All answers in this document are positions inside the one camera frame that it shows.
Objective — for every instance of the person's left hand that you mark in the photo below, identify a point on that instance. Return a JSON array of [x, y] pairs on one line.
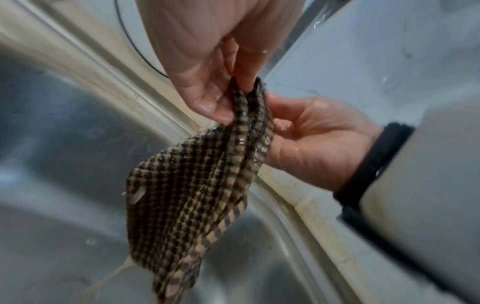
[[210, 35]]

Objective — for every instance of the person's right hand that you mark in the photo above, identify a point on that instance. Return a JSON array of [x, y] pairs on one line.
[[326, 142]]

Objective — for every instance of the brown checkered dish cloth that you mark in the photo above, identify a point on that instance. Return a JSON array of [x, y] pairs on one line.
[[187, 190]]

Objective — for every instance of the person's right forearm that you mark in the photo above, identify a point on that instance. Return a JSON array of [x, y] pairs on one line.
[[431, 184]]

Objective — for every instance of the stainless steel sink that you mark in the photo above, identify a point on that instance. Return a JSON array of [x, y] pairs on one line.
[[60, 166]]

